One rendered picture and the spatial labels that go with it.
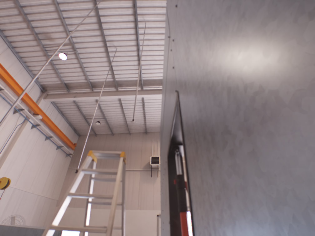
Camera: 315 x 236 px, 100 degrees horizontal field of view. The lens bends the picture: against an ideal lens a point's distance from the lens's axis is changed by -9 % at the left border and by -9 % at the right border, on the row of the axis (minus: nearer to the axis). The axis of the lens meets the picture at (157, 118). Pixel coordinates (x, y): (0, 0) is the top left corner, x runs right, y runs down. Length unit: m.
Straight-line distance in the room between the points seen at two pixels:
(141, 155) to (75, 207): 5.44
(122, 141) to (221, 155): 12.14
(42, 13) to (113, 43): 2.82
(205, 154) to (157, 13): 6.64
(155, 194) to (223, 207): 10.58
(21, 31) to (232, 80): 8.54
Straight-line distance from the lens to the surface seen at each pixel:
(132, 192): 10.89
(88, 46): 7.70
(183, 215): 0.78
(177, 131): 0.72
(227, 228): 0.21
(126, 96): 8.24
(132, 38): 7.14
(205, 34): 0.28
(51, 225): 1.24
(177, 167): 0.82
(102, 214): 11.13
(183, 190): 0.79
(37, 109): 9.30
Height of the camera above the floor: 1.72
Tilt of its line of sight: 37 degrees up
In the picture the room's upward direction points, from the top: straight up
